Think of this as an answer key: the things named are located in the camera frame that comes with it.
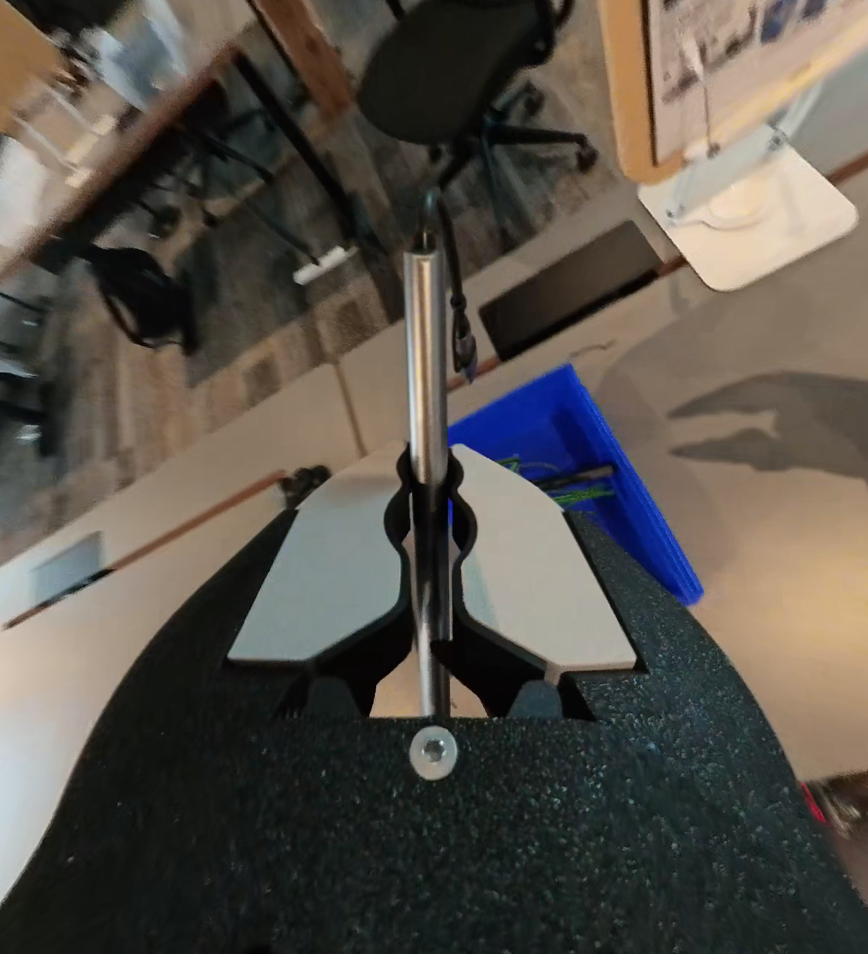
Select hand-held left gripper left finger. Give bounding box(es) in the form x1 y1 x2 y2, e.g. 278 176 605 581
227 440 414 714

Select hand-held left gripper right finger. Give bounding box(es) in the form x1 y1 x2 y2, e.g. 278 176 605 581
434 443 638 718

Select black braided usb cable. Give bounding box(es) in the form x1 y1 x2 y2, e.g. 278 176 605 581
538 464 617 493

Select white monitor stand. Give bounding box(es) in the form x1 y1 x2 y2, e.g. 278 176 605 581
637 123 861 293

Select black table cable cover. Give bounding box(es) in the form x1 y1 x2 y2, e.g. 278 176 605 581
477 219 663 363

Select silver metal rod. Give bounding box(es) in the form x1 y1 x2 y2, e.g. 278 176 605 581
401 231 454 718

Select blue plastic bin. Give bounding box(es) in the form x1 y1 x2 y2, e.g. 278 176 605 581
447 364 705 605

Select black office chair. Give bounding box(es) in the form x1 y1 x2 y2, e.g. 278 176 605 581
355 0 600 191

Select wooden edged desk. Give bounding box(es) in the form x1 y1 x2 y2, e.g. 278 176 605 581
0 41 375 284

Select wood framed display board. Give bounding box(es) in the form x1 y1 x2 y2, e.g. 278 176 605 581
596 0 868 186

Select small black clamp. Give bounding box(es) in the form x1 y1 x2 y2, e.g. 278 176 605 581
279 465 332 509

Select green braided usb cable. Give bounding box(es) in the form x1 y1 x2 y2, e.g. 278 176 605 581
504 458 617 511

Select grey table cable cover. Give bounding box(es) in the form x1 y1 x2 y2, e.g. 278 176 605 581
30 531 108 601

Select white power strip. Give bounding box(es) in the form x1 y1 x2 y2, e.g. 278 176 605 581
291 244 362 287

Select black hub cable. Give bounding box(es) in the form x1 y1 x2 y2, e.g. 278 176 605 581
420 186 481 387

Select black backpack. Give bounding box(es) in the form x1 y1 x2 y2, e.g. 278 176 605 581
79 244 205 353

